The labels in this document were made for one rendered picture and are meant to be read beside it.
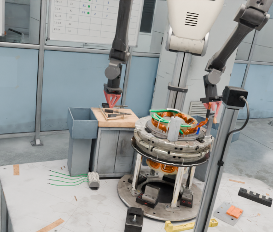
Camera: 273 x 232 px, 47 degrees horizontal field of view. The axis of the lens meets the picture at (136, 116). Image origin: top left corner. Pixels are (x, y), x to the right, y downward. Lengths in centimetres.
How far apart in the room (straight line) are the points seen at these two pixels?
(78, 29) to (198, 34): 192
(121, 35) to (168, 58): 233
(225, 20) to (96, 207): 286
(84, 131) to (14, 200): 38
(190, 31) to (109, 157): 74
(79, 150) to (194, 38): 78
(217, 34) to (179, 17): 208
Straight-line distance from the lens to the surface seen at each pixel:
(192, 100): 369
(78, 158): 144
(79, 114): 151
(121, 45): 136
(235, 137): 154
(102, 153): 142
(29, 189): 139
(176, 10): 164
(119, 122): 137
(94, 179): 139
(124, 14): 129
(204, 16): 164
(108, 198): 136
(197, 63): 359
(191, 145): 118
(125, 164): 148
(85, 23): 338
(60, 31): 331
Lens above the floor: 153
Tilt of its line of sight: 18 degrees down
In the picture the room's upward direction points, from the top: 9 degrees clockwise
